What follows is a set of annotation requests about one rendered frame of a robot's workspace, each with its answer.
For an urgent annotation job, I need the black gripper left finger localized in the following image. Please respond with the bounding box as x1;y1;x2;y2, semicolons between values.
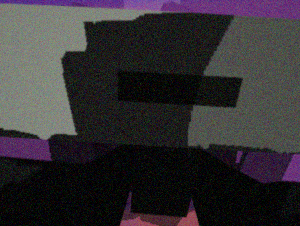
0;144;135;226

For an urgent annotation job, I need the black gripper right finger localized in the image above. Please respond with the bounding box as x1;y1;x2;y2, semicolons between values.
192;151;300;226

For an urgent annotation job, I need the black two-prong plug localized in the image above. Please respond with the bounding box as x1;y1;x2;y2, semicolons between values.
131;145;203;217

